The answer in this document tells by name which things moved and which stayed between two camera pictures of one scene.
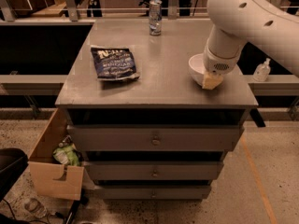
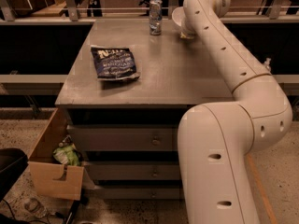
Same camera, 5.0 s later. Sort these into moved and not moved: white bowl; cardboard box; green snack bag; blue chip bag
Moved: white bowl
Not moved: green snack bag; cardboard box; blue chip bag
